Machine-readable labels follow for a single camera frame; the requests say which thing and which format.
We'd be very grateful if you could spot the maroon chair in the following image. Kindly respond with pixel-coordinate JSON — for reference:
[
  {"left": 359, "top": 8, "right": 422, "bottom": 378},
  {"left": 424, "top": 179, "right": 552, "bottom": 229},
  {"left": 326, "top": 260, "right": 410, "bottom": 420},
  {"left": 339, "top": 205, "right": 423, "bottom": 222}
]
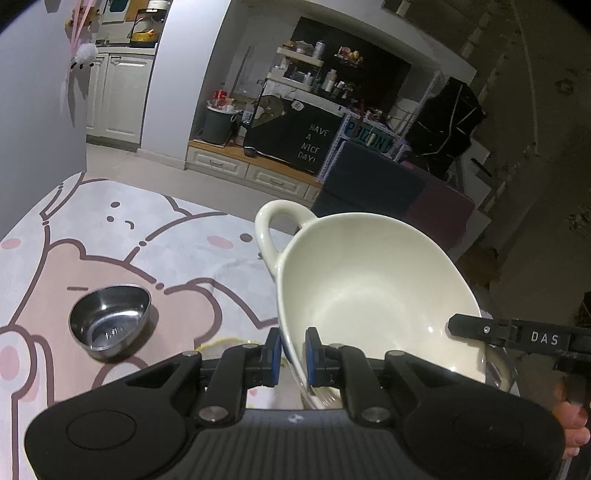
[{"left": 402, "top": 161, "right": 475, "bottom": 251}]

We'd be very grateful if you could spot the person right hand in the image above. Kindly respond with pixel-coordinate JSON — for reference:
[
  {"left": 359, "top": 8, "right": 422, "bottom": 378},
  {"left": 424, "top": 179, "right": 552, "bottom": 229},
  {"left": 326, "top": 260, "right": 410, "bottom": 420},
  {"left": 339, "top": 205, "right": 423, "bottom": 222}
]
[{"left": 552, "top": 381, "right": 590, "bottom": 460}]

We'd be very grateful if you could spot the dark blue chair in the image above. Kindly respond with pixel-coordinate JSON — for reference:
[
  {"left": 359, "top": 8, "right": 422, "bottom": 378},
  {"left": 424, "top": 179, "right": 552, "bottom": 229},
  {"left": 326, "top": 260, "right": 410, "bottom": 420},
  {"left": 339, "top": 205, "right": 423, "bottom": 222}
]
[{"left": 311, "top": 141, "right": 426, "bottom": 219}]

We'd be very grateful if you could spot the black hanging jacket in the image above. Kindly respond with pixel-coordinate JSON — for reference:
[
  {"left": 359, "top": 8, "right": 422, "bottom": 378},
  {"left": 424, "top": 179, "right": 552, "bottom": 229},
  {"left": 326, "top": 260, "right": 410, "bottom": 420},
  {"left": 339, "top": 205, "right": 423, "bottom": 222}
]
[{"left": 406, "top": 77, "right": 485, "bottom": 181}]

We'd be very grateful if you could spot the grey trash bin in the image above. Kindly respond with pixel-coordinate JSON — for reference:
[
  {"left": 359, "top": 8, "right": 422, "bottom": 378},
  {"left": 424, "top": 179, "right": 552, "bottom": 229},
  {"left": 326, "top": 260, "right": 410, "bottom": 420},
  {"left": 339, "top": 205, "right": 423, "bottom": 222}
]
[{"left": 200, "top": 106, "right": 242, "bottom": 145}]

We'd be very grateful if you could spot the low wooden drawer cabinet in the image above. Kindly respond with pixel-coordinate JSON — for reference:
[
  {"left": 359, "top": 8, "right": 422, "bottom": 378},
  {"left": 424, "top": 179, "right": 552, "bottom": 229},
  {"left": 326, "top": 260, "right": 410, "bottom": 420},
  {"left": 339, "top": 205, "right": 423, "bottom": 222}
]
[{"left": 185, "top": 140, "right": 322, "bottom": 206}]

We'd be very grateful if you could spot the black letter board sign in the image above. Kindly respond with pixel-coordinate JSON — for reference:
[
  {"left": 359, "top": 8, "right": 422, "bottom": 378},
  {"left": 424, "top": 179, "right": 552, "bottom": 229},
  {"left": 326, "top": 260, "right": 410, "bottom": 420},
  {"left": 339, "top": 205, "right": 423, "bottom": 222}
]
[{"left": 243, "top": 95, "right": 343, "bottom": 175}]

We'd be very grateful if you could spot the white storage shelf rack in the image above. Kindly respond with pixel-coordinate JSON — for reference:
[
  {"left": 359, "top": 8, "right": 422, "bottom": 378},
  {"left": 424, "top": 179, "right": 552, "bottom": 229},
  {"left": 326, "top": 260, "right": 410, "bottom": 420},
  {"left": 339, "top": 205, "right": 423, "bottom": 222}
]
[{"left": 266, "top": 47, "right": 324, "bottom": 93}]

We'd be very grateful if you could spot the white plush wall toy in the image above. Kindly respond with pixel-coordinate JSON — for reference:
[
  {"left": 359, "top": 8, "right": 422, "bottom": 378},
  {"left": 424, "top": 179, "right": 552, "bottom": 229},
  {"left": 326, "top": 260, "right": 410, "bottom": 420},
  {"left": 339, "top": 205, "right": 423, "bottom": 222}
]
[{"left": 71, "top": 42, "right": 98, "bottom": 69}]

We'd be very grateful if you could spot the round steel bowl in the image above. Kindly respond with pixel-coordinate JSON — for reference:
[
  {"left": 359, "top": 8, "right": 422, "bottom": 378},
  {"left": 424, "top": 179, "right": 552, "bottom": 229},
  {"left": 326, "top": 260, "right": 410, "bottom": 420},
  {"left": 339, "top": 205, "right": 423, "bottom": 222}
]
[{"left": 68, "top": 284, "right": 151, "bottom": 362}]

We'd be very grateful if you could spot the white kitchen cabinet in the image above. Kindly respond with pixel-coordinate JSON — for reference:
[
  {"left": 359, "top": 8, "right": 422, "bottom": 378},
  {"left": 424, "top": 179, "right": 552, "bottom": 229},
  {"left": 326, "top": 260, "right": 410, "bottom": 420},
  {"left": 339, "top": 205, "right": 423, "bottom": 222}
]
[{"left": 86, "top": 48, "right": 154, "bottom": 146}]

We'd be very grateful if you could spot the cartoon bear tablecloth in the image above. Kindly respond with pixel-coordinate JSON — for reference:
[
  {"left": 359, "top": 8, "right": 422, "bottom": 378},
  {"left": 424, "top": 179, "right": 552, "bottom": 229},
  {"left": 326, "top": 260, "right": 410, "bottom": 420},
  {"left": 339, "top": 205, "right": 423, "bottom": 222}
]
[{"left": 1, "top": 173, "right": 277, "bottom": 479}]

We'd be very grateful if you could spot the yellow pot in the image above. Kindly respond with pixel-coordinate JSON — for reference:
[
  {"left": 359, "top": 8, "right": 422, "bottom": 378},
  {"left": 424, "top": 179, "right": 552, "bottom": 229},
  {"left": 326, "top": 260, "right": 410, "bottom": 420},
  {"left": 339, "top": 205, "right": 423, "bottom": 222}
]
[{"left": 129, "top": 28, "right": 160, "bottom": 47}]

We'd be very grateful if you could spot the cream two-handled bowl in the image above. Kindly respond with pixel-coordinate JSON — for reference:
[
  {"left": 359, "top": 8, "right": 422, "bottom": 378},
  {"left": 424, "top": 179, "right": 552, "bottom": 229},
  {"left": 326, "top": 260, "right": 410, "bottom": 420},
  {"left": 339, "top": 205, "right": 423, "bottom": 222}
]
[{"left": 254, "top": 200, "right": 517, "bottom": 409}]

